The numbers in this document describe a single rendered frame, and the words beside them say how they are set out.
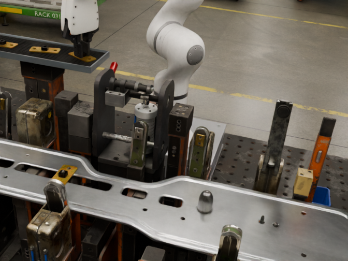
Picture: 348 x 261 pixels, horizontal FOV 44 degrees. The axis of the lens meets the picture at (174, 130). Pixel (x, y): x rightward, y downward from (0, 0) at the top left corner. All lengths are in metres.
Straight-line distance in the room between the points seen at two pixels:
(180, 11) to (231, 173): 0.61
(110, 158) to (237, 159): 0.67
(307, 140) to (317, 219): 2.39
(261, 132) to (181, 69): 2.06
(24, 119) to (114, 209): 0.37
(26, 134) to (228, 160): 0.81
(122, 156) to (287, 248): 0.50
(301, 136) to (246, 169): 1.79
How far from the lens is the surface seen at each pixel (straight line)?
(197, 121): 1.71
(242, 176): 1.62
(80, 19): 1.22
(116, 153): 1.20
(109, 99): 1.09
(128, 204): 0.97
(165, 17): 1.44
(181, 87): 1.44
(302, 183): 1.04
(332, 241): 0.99
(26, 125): 1.19
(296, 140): 3.36
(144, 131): 1.07
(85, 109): 1.17
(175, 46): 1.34
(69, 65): 1.23
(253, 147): 1.80
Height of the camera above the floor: 1.63
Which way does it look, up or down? 30 degrees down
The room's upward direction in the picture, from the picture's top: 5 degrees clockwise
